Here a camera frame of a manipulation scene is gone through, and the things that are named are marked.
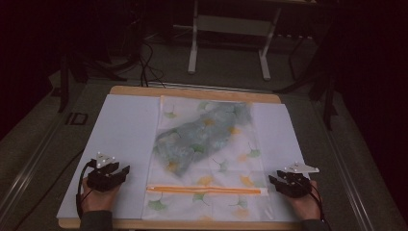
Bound black metal bracket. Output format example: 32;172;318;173
64;112;89;126

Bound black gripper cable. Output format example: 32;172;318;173
308;182;325;223
75;159;97;219

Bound grey-green cloth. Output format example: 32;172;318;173
152;101;253;178

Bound black hanging cables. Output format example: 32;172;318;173
137;39;167;90

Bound black metal stand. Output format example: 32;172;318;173
57;51;129;114
273;28;340;132

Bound white metal stand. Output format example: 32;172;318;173
187;0;284;82

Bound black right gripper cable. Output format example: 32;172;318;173
308;182;325;223

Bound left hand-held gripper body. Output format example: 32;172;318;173
86;151;120;193

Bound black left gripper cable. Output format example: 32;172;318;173
75;159;97;219

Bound person's right hand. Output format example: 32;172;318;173
284;179;322;221

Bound aluminium rail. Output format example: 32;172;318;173
316;126;378;231
0;109;71;220
146;81;275;94

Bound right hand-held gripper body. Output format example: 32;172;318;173
276;162;320;199

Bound translucent leaf-print zipper bag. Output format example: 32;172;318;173
141;94;274;222

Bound person's left hand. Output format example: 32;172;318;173
81;177;122;214

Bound white paper sheet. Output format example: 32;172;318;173
56;93;310;223

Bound wooden board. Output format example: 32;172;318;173
57;85;304;231

